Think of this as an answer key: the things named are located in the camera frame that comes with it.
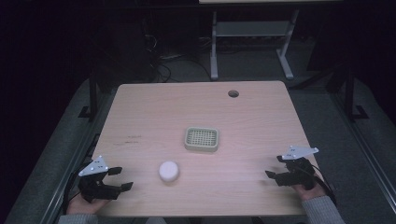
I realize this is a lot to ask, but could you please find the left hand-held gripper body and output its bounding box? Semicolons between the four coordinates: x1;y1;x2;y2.
77;155;123;203

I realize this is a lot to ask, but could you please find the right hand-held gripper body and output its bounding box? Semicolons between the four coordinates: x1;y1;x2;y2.
276;145;319;191

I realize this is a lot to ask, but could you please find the white round soap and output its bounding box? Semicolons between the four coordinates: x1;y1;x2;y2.
158;161;180;183

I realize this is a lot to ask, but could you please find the green soap dish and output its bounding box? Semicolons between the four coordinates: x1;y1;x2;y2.
183;126;220;153

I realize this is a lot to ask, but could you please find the person's right hand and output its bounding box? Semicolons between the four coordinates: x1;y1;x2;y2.
291;181;327;202

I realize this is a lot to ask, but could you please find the person's left hand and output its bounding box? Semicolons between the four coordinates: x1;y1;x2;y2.
66;195;110;216

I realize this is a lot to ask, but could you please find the black metal stand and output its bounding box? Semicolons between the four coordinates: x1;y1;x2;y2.
78;66;101;123
342;64;370;123

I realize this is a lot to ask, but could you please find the grey metal frame rail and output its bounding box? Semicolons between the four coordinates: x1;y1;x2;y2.
39;88;118;224
329;91;396;207

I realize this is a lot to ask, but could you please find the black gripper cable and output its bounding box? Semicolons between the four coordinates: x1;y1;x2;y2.
310;162;338;207
61;161;92;217

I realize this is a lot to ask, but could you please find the tangle of floor cables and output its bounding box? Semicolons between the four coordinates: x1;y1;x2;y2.
141;32;213;84

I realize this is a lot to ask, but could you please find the white metal desk frame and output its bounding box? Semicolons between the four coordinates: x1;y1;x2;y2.
209;8;301;81

